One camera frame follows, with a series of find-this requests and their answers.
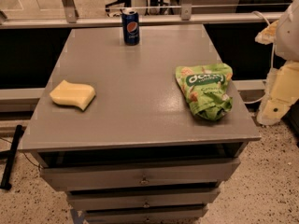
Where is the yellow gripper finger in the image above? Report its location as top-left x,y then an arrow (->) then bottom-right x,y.
257,100 -> 289,126

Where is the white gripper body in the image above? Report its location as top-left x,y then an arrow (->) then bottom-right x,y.
268,61 -> 299,109

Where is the green rice chip bag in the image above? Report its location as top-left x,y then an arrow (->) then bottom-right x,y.
176,63 -> 233,121

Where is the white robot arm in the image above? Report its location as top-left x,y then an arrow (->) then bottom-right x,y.
255,0 -> 299,125

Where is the blue pepsi can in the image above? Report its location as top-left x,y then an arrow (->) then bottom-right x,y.
121,7 -> 140,46

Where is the top grey drawer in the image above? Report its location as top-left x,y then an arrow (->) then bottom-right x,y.
41,158 -> 240,191

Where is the grey drawer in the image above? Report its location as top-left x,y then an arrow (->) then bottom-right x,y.
67,188 -> 220,211
41,158 -> 240,191
85,205 -> 207,224

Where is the middle grey drawer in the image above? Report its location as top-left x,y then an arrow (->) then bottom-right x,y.
67,188 -> 220,211

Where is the bottom grey drawer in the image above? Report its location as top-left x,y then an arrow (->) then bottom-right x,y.
85,205 -> 207,224

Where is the yellow sponge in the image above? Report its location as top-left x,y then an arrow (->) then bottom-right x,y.
50,80 -> 95,111

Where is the metal railing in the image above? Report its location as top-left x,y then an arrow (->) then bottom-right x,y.
0,0 -> 282,29

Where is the black bar on floor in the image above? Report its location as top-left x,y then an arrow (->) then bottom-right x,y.
0,125 -> 24,190

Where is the white cable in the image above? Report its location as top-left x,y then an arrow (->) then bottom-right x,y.
242,10 -> 278,105

